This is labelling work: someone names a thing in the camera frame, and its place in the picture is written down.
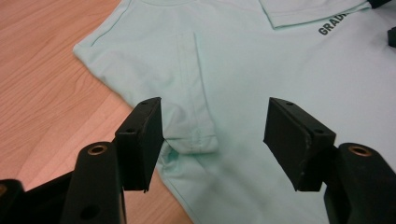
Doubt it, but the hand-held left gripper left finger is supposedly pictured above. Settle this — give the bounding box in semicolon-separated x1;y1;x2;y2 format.
114;96;165;193

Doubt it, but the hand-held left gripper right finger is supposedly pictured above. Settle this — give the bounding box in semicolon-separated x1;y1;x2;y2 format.
263;96;337;192

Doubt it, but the mint green t-shirt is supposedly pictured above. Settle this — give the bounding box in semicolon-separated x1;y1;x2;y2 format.
73;0;396;224

